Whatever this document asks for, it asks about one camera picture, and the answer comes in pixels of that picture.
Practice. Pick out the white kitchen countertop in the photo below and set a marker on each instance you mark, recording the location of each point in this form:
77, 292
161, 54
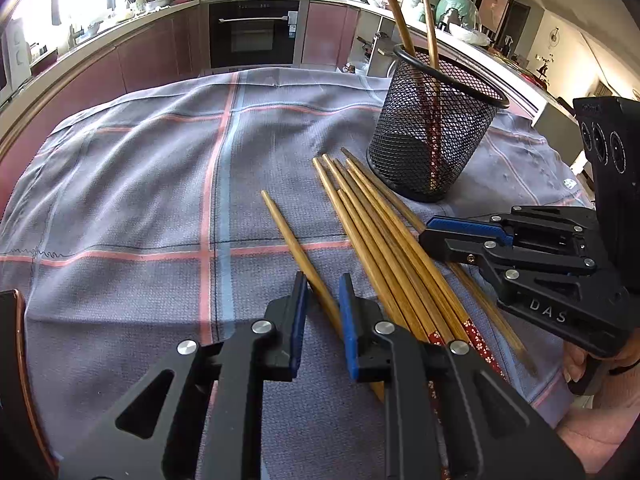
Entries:
500, 72

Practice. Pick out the pink base cabinet run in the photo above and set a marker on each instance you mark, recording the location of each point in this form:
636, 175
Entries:
145, 55

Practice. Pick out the long brown chopstick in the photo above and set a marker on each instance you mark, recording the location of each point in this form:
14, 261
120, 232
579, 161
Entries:
287, 237
395, 10
429, 25

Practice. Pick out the group of wooden chopsticks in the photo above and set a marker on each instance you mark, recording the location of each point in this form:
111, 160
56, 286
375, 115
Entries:
380, 240

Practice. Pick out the white box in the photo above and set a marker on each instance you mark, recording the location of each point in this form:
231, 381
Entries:
552, 130

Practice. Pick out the clear plastic jug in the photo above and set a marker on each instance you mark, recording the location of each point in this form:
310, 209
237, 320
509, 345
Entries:
354, 68

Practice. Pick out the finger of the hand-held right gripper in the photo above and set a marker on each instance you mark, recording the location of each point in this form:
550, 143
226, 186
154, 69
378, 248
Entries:
450, 249
470, 227

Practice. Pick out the red tray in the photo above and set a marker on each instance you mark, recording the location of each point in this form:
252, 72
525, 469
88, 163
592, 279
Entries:
42, 60

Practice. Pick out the pink narrow cabinet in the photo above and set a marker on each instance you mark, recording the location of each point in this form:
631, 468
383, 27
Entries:
327, 35

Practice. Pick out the white microwave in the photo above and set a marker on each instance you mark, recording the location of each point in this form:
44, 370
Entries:
15, 60

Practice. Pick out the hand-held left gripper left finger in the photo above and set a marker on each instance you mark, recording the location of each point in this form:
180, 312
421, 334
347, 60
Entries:
300, 320

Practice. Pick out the dark chair with copper edge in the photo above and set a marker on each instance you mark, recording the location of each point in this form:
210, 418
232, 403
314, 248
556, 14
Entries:
12, 360

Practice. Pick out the teal domed food cover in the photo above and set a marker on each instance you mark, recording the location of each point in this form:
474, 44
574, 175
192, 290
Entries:
452, 5

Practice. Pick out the person's right hand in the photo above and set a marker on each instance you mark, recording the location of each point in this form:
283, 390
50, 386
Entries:
575, 362

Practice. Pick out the steel faucet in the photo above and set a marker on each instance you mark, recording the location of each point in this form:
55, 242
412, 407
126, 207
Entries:
77, 35

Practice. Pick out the person's right forearm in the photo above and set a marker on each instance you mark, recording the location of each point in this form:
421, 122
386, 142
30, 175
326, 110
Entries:
595, 435

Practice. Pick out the small wall fan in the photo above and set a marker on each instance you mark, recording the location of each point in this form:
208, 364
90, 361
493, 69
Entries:
552, 37

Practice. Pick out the grey checked tablecloth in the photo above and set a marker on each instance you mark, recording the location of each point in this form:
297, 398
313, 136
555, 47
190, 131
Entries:
150, 185

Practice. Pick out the black mesh utensil holder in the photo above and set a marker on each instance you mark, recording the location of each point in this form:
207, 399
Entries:
395, 125

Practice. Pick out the built-in black oven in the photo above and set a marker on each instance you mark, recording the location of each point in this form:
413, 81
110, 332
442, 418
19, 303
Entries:
252, 35

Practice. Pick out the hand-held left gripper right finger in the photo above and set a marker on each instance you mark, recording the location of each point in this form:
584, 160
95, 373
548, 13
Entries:
348, 330

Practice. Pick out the brown framed picture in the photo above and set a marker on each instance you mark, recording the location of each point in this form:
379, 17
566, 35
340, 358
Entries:
495, 7

